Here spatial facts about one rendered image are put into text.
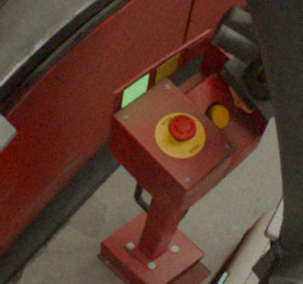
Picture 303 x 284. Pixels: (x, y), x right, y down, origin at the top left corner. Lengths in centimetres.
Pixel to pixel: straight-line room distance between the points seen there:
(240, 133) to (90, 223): 75
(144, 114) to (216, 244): 83
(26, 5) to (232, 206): 102
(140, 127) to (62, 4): 24
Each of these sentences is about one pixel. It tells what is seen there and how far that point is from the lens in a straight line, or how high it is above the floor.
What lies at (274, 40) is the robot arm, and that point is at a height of 147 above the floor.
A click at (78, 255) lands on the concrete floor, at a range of 176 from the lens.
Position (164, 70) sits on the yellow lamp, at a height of 81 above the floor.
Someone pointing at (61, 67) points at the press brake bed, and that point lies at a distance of 111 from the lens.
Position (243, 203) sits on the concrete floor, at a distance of 187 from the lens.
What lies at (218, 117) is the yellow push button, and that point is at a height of 73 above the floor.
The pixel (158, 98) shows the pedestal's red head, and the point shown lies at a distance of 105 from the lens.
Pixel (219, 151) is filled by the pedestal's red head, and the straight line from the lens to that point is 103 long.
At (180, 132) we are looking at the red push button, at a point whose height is 81.
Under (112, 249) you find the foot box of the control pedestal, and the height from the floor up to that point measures 12.
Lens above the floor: 168
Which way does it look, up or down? 61 degrees down
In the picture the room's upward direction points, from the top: 12 degrees clockwise
